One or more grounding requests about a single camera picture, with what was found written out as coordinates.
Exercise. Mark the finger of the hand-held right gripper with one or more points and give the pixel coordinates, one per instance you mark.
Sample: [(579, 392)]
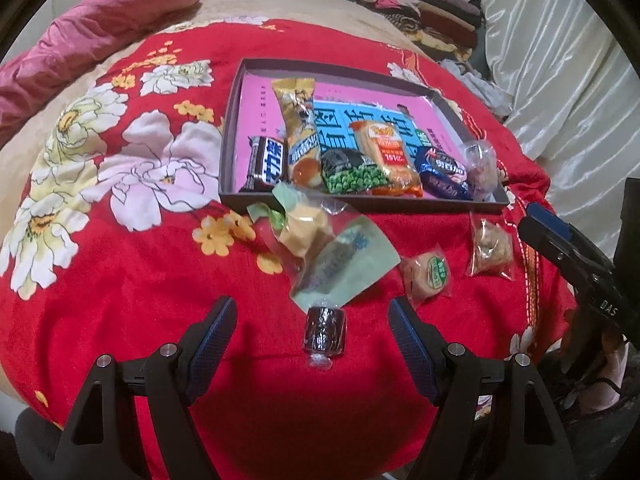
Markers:
[(552, 222), (547, 250)]

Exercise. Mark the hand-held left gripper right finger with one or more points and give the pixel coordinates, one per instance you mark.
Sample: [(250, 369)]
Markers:
[(407, 332)]

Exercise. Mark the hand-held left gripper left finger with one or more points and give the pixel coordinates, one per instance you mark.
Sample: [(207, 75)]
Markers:
[(215, 330)]

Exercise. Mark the dark candy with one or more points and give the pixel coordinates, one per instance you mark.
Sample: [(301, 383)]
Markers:
[(325, 331)]

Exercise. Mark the small clear snack packet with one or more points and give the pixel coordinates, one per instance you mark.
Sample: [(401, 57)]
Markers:
[(478, 170)]

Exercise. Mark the blue cookie packet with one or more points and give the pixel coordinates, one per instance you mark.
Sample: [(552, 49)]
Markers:
[(440, 171)]

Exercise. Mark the green pea snack packet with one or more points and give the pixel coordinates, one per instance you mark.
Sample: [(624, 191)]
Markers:
[(350, 181)]

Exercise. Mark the grey shallow tray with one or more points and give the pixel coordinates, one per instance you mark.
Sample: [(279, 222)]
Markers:
[(230, 160)]

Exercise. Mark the orange snack packet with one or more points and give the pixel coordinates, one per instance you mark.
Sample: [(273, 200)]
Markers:
[(391, 155)]

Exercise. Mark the black chocolate bar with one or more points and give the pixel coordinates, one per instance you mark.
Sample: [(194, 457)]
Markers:
[(265, 160)]

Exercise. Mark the long yellow snack packet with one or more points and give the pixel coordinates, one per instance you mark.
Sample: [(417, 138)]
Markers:
[(300, 125)]

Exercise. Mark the person's right hand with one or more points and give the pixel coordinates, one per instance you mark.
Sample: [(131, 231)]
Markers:
[(600, 365)]

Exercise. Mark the clear packet of crumbly snack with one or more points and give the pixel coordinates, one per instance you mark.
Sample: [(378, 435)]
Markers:
[(492, 250)]

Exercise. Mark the round cake with green label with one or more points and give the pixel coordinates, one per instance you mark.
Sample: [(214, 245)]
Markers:
[(430, 272)]

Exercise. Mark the red floral blanket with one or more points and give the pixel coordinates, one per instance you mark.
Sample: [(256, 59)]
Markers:
[(150, 285)]

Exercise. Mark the pale printed snack packet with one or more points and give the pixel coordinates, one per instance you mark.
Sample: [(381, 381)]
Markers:
[(350, 255)]

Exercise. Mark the clear packet yellow pastry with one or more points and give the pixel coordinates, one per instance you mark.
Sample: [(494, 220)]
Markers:
[(305, 225)]

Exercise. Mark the white crumpled cloth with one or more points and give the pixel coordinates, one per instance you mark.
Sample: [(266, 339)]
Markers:
[(480, 87)]

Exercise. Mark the white satin curtain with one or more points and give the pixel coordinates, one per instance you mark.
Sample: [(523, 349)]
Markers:
[(565, 60)]

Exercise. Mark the pink book with blue title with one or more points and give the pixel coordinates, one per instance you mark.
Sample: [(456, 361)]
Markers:
[(350, 94)]

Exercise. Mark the pile of folded clothes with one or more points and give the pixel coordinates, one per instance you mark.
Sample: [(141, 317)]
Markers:
[(430, 5)]

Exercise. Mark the pink pillow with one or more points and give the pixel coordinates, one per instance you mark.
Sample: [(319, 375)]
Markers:
[(100, 25)]

